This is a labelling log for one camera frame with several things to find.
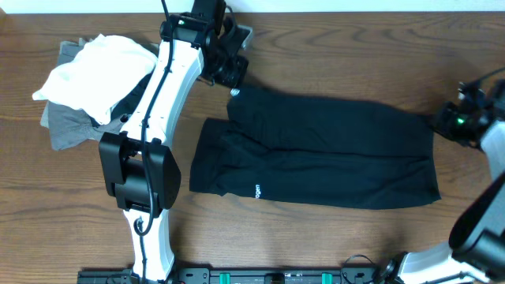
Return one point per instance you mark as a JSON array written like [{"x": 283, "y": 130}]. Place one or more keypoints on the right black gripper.
[{"x": 448, "y": 109}]

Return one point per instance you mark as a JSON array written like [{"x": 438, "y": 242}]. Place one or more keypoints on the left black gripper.
[{"x": 235, "y": 74}]

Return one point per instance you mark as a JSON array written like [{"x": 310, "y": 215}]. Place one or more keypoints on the black t-shirt with logo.
[{"x": 315, "y": 150}]

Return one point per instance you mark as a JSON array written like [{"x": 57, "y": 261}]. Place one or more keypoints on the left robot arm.
[{"x": 139, "y": 169}]

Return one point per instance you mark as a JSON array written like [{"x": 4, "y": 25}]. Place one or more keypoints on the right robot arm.
[{"x": 474, "y": 251}]

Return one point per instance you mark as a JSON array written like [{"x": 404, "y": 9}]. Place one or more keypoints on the black folded garment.
[{"x": 124, "y": 108}]

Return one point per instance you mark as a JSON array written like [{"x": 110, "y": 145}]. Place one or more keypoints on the olive folded garment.
[{"x": 68, "y": 51}]

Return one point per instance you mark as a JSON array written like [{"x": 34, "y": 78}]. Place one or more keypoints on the grey folded garment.
[{"x": 69, "y": 127}]

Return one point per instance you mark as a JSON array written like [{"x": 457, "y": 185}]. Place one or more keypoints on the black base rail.
[{"x": 346, "y": 275}]

